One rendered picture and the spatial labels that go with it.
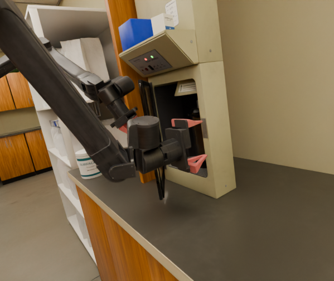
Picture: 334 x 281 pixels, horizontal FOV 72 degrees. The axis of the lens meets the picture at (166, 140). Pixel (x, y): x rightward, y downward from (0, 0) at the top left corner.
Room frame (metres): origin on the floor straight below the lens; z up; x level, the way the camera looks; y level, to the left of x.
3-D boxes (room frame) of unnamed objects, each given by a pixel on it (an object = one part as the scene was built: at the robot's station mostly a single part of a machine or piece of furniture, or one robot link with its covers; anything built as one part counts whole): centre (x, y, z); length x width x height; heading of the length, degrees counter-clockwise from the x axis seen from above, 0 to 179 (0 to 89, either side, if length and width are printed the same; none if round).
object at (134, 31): (0.93, 0.04, 1.56); 0.10 x 0.10 x 0.09; 34
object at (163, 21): (0.79, -0.05, 1.54); 0.05 x 0.05 x 0.06; 50
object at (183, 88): (0.93, -0.15, 1.34); 0.18 x 0.18 x 0.05
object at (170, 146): (0.56, 0.00, 1.20); 0.07 x 0.07 x 0.10; 33
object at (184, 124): (0.59, -0.06, 1.24); 0.09 x 0.07 x 0.07; 123
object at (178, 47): (0.86, -0.01, 1.46); 0.32 x 0.11 x 0.10; 34
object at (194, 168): (0.59, -0.06, 1.17); 0.09 x 0.07 x 0.07; 123
